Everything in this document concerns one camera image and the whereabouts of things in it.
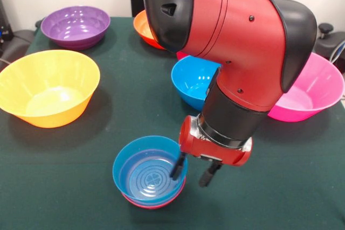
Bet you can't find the large yellow-orange plastic bowl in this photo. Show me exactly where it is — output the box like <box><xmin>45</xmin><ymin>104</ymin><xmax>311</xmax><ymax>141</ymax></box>
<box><xmin>0</xmin><ymin>49</ymin><xmax>101</xmax><ymax>129</ymax></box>

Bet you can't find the small translucent blue bowl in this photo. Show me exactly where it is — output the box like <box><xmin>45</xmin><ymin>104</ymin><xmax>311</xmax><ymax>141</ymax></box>
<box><xmin>112</xmin><ymin>135</ymin><xmax>189</xmax><ymax>206</ymax></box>

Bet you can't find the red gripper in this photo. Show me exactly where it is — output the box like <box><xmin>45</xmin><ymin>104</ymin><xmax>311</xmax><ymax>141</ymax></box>
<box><xmin>170</xmin><ymin>115</ymin><xmax>253</xmax><ymax>188</ymax></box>

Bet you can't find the orange plastic bowl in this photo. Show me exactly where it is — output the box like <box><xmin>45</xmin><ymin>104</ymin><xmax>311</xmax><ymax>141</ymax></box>
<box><xmin>133</xmin><ymin>9</ymin><xmax>165</xmax><ymax>50</ymax></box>

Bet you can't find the purple plastic bowl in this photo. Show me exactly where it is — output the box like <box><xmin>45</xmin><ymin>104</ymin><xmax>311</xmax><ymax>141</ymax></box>
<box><xmin>40</xmin><ymin>5</ymin><xmax>111</xmax><ymax>51</ymax></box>

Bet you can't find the black equipment box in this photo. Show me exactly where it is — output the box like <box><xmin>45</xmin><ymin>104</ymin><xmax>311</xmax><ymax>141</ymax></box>
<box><xmin>0</xmin><ymin>0</ymin><xmax>14</xmax><ymax>55</ymax></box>

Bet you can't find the black round equipment with knob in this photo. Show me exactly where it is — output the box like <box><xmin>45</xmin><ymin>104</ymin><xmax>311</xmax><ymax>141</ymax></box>
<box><xmin>314</xmin><ymin>23</ymin><xmax>345</xmax><ymax>72</ymax></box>

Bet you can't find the large pink plastic bowl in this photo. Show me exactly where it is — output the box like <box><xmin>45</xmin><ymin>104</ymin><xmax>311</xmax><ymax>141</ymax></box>
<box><xmin>267</xmin><ymin>52</ymin><xmax>345</xmax><ymax>123</ymax></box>

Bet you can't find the small red plastic bowl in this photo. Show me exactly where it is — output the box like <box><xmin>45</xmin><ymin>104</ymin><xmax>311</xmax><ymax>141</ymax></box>
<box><xmin>121</xmin><ymin>178</ymin><xmax>187</xmax><ymax>210</ymax></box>

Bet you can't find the opaque blue plastic bowl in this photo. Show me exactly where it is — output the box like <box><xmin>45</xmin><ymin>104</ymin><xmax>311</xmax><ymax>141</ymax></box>
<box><xmin>171</xmin><ymin>55</ymin><xmax>222</xmax><ymax>112</ymax></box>

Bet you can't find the dark green tablecloth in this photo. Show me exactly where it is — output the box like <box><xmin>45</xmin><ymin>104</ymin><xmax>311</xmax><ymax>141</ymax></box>
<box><xmin>0</xmin><ymin>16</ymin><xmax>345</xmax><ymax>230</ymax></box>

